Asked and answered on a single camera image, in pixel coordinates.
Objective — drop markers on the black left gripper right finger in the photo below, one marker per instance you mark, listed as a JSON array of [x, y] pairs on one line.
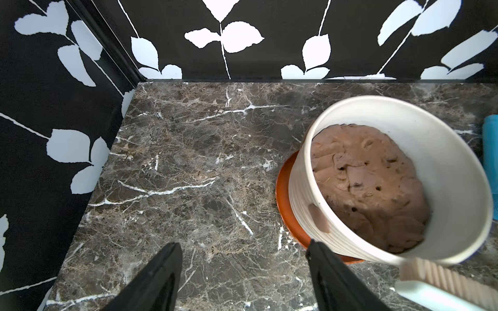
[[336, 287]]

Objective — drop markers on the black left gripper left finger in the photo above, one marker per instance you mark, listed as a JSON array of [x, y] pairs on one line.
[[156, 286]]

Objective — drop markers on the blue toy microphone lying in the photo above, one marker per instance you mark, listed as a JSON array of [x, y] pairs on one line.
[[490, 155]]

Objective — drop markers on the orange plastic saucer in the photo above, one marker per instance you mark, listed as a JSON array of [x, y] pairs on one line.
[[284, 206]]

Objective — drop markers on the brown mud lump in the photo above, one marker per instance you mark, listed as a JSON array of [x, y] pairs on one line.
[[371, 185]]

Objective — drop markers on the white wavy ceramic pot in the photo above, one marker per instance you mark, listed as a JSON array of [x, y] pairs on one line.
[[455, 184]]

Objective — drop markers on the blue white scrub brush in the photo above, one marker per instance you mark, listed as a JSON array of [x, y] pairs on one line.
[[438, 288]]

